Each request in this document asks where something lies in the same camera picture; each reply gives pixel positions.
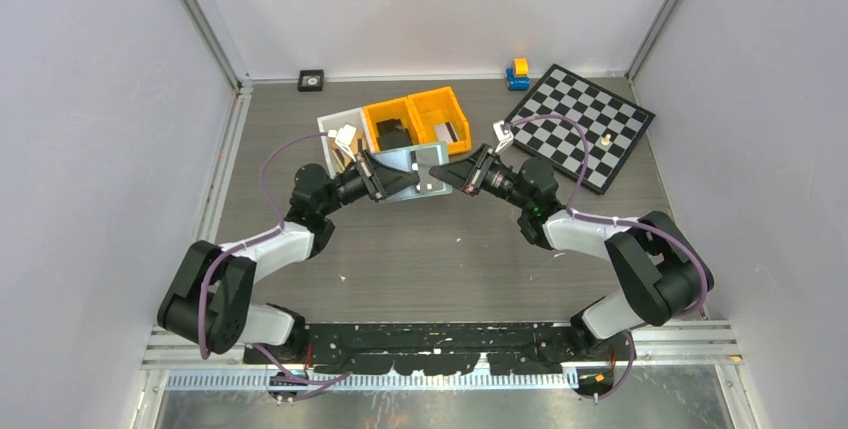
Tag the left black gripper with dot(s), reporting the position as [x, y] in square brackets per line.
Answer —
[383, 180]

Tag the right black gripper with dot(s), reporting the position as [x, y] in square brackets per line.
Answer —
[470, 173]

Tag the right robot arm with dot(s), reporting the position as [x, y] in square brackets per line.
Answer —
[659, 274]

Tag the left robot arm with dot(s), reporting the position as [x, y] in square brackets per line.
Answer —
[209, 301]

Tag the white card with stripe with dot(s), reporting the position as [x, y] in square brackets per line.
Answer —
[446, 132]

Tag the brown cards in white bin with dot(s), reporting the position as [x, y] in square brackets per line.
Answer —
[342, 158]

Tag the black wallet in bin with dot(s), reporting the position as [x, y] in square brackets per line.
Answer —
[392, 134]

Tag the white storage bin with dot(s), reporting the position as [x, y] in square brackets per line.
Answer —
[354, 117]

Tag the middle orange storage bin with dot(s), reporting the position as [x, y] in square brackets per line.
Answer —
[400, 108]

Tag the orange storage bin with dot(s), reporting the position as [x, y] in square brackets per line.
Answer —
[442, 105]
[400, 108]

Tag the right orange storage bin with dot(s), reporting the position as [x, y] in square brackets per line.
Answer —
[442, 105]

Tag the small black square box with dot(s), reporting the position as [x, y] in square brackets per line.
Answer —
[311, 80]

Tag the black white chessboard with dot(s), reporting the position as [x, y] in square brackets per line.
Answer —
[563, 117]

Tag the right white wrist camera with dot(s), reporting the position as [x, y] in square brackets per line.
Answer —
[504, 136]

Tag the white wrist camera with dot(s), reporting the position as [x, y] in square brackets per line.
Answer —
[504, 136]
[342, 139]

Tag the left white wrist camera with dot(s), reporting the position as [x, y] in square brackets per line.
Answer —
[342, 139]

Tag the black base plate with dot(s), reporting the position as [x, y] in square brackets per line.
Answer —
[440, 349]

